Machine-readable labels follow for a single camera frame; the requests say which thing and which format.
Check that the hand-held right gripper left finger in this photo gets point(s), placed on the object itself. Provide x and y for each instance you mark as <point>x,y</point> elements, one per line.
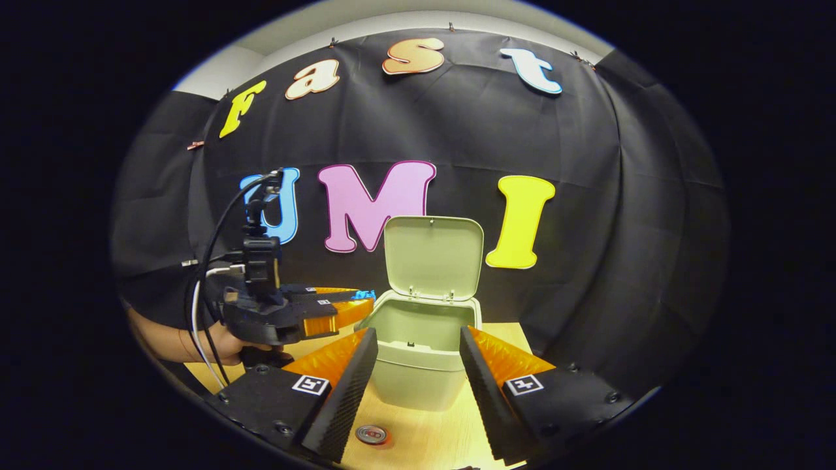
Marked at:
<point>349,398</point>

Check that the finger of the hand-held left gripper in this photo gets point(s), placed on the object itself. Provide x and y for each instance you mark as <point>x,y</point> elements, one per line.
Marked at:
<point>320,291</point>
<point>339,316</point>

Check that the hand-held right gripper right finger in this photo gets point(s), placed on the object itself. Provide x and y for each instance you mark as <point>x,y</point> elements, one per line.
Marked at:
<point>486,398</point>

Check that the blue paper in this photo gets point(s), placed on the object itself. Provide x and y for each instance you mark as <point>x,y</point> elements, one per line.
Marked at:
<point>363,295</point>

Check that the green desktop garbage bin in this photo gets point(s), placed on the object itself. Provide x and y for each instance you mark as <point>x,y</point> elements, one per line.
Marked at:
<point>424,352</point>

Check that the wooden desktop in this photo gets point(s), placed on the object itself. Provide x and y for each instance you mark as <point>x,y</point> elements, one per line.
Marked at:
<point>431,437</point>

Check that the red cloth clip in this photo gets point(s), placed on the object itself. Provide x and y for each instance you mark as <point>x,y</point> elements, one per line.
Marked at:
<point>194,145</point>

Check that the black backdrop cloth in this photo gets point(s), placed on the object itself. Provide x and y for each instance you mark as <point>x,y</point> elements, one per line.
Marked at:
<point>588,196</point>

